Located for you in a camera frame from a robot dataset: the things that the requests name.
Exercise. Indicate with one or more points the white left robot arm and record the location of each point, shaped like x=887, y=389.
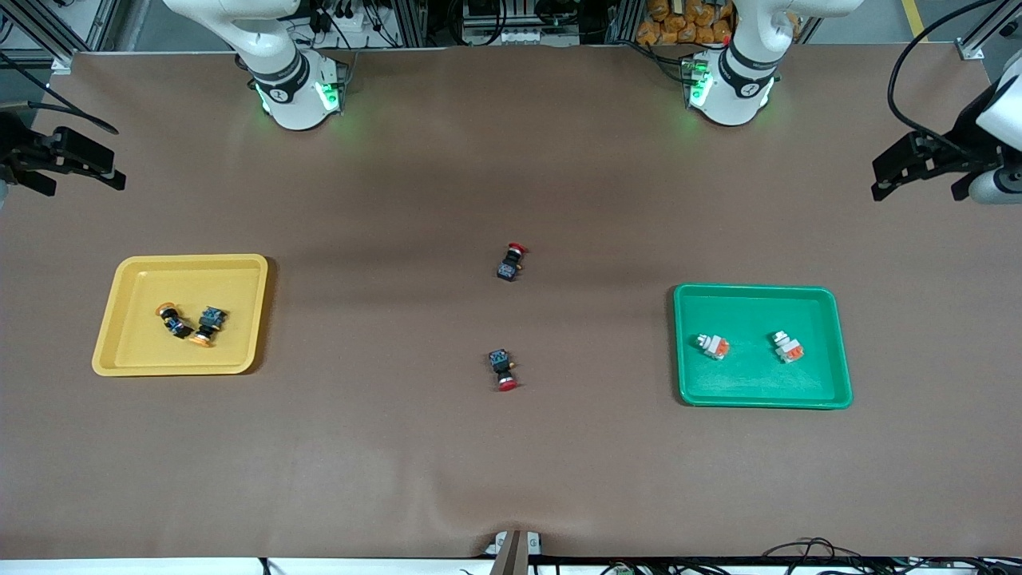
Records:
x=734, y=88

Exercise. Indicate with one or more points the aluminium corner bracket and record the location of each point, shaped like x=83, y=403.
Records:
x=61, y=65
x=970, y=52

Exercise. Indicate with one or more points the white power strip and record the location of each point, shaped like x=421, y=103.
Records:
x=527, y=36

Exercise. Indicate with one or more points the brown table mat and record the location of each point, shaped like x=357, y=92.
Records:
x=511, y=479

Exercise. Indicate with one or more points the metal table clamp bracket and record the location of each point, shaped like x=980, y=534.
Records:
x=515, y=555

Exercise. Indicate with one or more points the green plastic tray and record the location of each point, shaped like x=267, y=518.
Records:
x=758, y=383

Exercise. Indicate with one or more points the yellow plastic tray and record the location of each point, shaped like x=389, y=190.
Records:
x=231, y=279

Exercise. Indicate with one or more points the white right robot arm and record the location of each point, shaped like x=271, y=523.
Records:
x=287, y=96

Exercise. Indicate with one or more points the aluminium frame profile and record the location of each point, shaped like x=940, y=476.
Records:
x=994, y=24

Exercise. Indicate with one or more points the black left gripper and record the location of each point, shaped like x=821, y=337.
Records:
x=956, y=159

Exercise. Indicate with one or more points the orange snack bags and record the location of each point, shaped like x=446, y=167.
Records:
x=667, y=28

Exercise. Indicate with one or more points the red mushroom push button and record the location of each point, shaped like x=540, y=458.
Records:
x=501, y=361
x=508, y=267

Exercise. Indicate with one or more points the white orange push button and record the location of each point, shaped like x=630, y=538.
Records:
x=713, y=346
x=789, y=348

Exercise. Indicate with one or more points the yellow mushroom push button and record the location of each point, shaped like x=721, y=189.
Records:
x=176, y=323
x=210, y=319

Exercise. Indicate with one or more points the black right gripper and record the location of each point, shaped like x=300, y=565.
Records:
x=16, y=149

